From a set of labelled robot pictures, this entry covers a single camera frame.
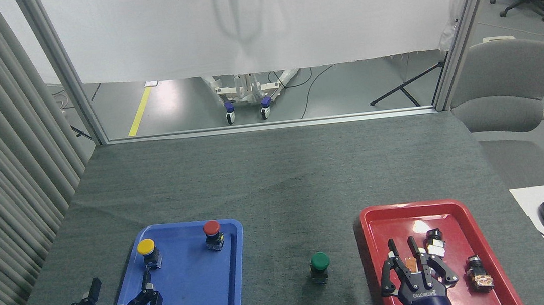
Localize green push button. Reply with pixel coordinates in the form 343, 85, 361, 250
308, 251, 333, 285

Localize yellow push button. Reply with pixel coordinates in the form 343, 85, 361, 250
136, 237, 164, 271

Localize red push button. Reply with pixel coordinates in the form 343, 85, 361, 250
202, 219, 226, 253

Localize red plastic tray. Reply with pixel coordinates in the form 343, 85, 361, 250
358, 191, 525, 305

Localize blue plastic tray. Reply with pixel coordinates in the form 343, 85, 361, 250
107, 215, 251, 305

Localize black tripod legs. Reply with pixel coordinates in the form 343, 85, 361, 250
365, 53, 455, 112

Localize grey office chair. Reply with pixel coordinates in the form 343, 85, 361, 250
444, 36, 544, 195

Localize white stand on wheels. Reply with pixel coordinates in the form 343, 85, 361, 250
202, 66, 305, 127

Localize white hanging curtain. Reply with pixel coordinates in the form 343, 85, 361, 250
0, 0, 474, 99

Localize black and white switch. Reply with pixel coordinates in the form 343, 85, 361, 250
423, 228, 448, 260

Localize black switch with brown base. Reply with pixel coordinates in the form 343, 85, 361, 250
464, 253, 496, 294

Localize silver frame rail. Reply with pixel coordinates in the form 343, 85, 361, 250
108, 104, 437, 147

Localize black floor cable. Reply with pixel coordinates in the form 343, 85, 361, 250
296, 63, 342, 119

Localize silver frame post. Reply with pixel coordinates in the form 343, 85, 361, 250
422, 0, 517, 112
16, 0, 110, 153

